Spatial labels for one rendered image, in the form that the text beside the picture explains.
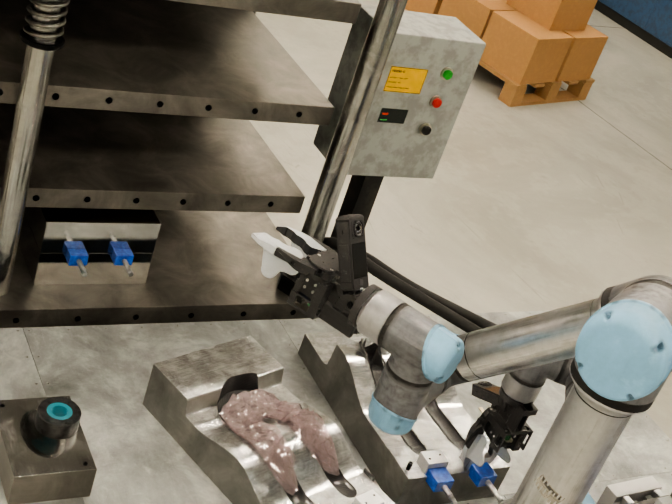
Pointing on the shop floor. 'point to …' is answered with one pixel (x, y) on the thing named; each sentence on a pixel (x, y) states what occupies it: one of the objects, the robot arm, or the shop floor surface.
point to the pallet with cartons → (530, 44)
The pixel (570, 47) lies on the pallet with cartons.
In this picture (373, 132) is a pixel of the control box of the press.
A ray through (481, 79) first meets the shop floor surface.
